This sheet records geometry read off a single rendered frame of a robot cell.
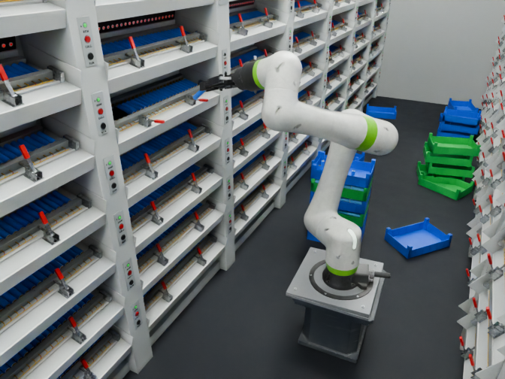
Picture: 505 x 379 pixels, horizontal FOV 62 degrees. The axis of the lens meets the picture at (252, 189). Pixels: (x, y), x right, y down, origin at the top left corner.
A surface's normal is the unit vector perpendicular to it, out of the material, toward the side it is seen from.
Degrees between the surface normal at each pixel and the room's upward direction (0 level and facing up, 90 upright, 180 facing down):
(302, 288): 3
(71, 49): 90
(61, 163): 15
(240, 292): 0
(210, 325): 0
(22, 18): 105
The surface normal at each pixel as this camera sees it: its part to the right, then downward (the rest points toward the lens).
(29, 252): 0.24, -0.79
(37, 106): 0.86, 0.44
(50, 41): -0.45, 0.43
